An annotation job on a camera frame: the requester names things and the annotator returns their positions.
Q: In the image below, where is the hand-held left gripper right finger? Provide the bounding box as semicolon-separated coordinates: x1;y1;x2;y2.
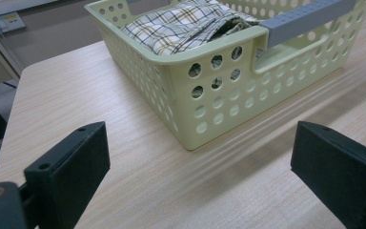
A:
290;120;366;229

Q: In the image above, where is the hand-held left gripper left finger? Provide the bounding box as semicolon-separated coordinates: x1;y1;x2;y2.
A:
23;120;112;229

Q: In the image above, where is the pale green plastic basket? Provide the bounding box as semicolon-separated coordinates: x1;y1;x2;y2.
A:
84;0;366;152

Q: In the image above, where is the plaid cloth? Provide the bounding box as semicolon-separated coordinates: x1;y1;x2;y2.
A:
120;0;261;57

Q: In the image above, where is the white socket with yellow label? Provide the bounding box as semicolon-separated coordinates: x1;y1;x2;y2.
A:
0;11;27;35

